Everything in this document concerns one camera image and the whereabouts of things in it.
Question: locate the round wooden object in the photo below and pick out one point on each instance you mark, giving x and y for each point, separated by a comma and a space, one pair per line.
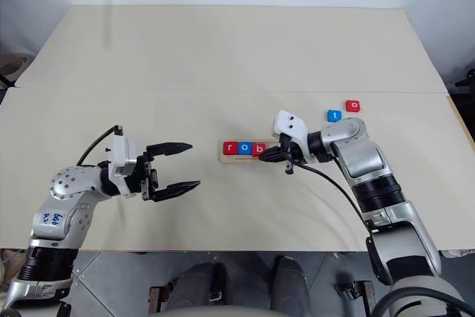
13, 68

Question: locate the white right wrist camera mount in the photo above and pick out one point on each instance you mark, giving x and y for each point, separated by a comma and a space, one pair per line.
291, 125

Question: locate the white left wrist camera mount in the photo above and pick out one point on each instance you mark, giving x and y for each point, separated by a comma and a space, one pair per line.
118, 153

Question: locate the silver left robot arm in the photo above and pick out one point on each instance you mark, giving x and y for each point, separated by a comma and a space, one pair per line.
55, 217

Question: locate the red letter r block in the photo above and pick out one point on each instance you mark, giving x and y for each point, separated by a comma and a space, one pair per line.
230, 148

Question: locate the wooden letter tray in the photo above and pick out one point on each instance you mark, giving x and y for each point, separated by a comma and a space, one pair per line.
237, 159

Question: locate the black stand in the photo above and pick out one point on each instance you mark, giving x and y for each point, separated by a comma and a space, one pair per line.
467, 79

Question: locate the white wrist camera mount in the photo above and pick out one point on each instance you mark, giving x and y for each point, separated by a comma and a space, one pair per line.
291, 125
118, 153

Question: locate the blue letter o block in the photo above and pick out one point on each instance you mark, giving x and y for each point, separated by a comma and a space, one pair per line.
244, 148

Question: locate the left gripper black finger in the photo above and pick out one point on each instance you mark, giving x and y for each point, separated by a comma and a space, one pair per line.
178, 188
170, 148

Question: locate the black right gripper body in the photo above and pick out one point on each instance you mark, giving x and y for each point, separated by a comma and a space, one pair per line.
293, 150

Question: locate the red letter b block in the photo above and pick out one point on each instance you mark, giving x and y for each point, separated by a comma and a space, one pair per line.
258, 149

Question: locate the dark rounded shape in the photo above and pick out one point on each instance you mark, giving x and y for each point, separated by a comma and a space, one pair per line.
289, 281
200, 285

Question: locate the blue letter t block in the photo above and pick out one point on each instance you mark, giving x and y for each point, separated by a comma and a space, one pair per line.
334, 116

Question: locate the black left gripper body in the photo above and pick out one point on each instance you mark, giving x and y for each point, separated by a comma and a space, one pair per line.
146, 177

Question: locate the red letter o block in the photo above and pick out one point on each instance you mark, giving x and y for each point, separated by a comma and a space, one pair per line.
353, 105

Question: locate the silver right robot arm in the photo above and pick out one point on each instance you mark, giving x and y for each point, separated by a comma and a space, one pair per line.
371, 168

